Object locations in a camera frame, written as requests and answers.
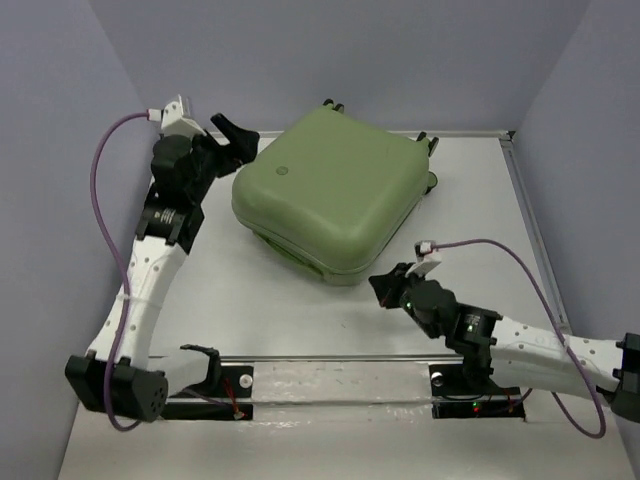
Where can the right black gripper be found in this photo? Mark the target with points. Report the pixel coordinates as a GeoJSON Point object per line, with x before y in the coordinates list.
{"type": "Point", "coordinates": [387, 285]}

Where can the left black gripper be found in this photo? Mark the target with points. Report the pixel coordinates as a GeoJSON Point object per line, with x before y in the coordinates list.
{"type": "Point", "coordinates": [243, 148]}

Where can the green hard-shell suitcase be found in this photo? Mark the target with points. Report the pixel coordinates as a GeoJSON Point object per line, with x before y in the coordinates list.
{"type": "Point", "coordinates": [329, 193]}

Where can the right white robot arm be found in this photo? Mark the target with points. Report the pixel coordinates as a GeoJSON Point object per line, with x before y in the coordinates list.
{"type": "Point", "coordinates": [499, 351]}

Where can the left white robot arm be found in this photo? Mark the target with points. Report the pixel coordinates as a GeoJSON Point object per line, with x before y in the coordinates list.
{"type": "Point", "coordinates": [114, 376]}

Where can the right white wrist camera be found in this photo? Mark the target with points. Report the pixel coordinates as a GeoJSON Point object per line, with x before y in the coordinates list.
{"type": "Point", "coordinates": [427, 258]}

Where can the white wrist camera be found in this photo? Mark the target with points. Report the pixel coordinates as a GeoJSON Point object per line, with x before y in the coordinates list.
{"type": "Point", "coordinates": [176, 118]}
{"type": "Point", "coordinates": [427, 258]}

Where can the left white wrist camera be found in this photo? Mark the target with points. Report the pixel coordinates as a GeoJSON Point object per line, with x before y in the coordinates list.
{"type": "Point", "coordinates": [176, 118]}

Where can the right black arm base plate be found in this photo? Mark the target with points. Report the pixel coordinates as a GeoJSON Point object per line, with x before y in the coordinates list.
{"type": "Point", "coordinates": [454, 398]}

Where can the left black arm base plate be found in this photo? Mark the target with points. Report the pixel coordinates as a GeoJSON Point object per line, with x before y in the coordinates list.
{"type": "Point", "coordinates": [229, 400]}

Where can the metal table edge rail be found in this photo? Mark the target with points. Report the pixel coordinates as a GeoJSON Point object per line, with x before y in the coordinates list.
{"type": "Point", "coordinates": [542, 260]}

